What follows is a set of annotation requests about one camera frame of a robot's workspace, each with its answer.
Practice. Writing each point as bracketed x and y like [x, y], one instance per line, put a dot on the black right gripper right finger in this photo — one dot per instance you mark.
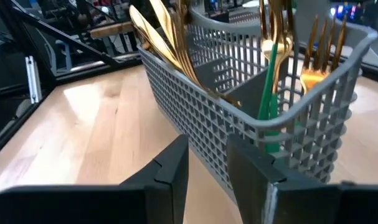
[257, 186]

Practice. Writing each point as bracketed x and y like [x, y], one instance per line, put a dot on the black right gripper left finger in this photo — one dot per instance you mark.
[167, 186]

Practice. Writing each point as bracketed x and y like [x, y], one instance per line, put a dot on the grey plastic cutlery basket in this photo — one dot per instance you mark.
[188, 102]

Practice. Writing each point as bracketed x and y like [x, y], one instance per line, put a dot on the wooden board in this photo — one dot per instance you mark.
[112, 30]

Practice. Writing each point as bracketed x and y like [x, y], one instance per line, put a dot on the black metal table frame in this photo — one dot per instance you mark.
[83, 46]

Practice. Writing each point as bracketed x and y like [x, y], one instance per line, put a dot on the white metal bracket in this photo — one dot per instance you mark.
[33, 81]

